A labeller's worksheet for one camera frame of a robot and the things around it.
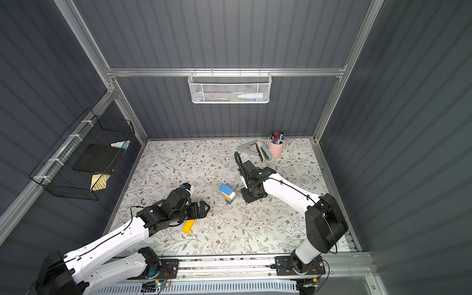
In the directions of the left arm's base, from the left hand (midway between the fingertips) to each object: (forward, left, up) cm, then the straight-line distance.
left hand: (204, 211), depth 78 cm
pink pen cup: (+40, -37, -6) cm, 55 cm away
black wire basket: (+4, +48, +24) cm, 53 cm away
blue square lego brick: (+9, -10, -10) cm, 16 cm away
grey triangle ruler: (+47, -18, -10) cm, 51 cm away
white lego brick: (+8, -12, -1) cm, 14 cm away
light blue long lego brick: (+10, -9, 0) cm, 14 cm away
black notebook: (+16, +43, +17) cm, 49 cm away
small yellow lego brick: (+7, -10, -3) cm, 13 cm away
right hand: (+7, -20, -2) cm, 21 cm away
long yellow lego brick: (-3, +9, -10) cm, 14 cm away
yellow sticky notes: (0, +31, +23) cm, 38 cm away
